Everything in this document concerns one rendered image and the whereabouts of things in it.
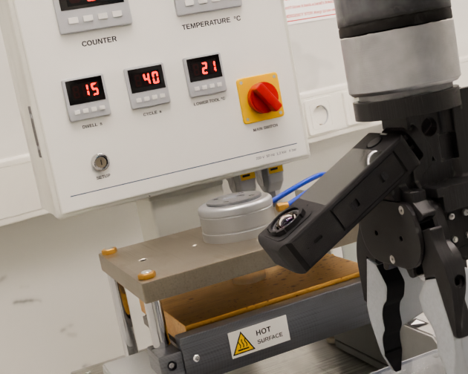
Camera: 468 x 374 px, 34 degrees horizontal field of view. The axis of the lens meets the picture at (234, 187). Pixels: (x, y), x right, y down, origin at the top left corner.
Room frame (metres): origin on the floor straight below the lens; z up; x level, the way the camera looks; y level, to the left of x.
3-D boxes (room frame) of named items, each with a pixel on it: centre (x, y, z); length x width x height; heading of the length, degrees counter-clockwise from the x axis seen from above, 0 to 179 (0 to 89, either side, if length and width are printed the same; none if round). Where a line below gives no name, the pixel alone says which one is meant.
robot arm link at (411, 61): (0.53, -0.12, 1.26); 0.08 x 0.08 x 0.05
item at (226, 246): (0.83, -0.01, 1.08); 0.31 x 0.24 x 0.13; 111
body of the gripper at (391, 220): (0.53, -0.13, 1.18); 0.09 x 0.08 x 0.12; 111
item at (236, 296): (0.80, -0.01, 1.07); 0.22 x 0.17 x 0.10; 111
